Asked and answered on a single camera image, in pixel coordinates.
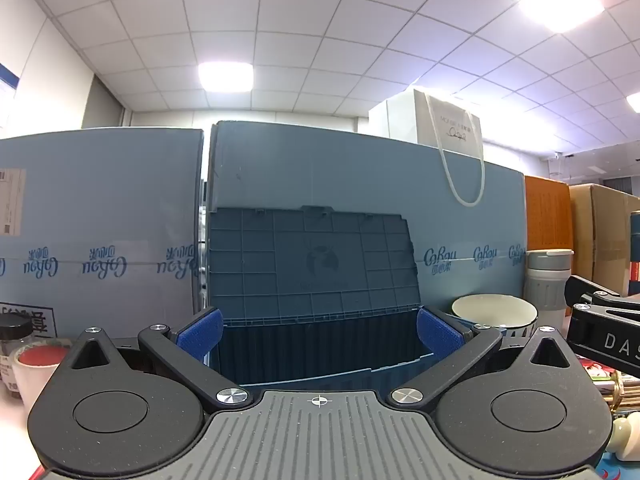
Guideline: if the grey lidded cup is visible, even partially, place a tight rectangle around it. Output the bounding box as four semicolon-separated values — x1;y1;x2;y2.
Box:
523;249;575;328

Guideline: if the orange cardboard box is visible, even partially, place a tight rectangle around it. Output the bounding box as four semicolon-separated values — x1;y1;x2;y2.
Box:
523;175;574;261

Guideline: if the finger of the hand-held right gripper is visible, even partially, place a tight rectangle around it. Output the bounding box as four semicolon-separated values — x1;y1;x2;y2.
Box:
564;274;640;311

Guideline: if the small white bottle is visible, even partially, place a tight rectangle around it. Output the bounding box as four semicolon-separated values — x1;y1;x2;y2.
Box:
606;417;640;462

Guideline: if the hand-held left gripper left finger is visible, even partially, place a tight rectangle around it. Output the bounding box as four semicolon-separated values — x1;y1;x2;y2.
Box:
50;306;252;410

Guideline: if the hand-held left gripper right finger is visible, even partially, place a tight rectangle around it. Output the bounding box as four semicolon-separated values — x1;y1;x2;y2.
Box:
390;306;582;410

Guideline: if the colourful snack packet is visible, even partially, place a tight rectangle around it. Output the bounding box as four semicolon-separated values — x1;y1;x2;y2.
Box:
579;354;626;401

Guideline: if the white striped ceramic bowl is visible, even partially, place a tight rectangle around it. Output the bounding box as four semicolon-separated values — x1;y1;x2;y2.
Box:
451;293;540;341

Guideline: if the large blue cardboard box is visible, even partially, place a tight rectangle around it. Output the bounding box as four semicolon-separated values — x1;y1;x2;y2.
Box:
0;127;206;339
206;121;527;311

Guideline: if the brown cardboard box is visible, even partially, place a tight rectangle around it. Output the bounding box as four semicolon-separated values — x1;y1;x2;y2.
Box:
570;183;640;297

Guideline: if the ceiling light panel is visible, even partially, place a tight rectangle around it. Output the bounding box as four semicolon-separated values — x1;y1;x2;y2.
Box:
198;62;254;92
519;0;607;32

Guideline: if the white cardboard box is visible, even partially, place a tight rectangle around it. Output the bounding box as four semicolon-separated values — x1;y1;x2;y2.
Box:
369;92;416;143

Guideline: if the dark jar with black lid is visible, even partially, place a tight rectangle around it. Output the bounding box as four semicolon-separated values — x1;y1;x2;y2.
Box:
0;316;35;401

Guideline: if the blue plastic storage box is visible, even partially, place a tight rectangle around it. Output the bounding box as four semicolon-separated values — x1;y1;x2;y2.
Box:
206;204;441;392

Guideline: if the wall notice board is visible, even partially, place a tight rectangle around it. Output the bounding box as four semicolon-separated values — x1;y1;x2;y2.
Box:
0;62;19;127

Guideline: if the white cup with red inside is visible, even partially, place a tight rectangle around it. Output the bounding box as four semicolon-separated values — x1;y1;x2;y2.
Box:
11;345;72;413

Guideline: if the white paper shopping bag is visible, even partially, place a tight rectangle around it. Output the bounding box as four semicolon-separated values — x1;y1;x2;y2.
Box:
413;88;486;207

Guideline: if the dark blue striped thermos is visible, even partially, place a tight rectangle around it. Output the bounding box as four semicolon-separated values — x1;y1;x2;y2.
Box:
629;210;640;286

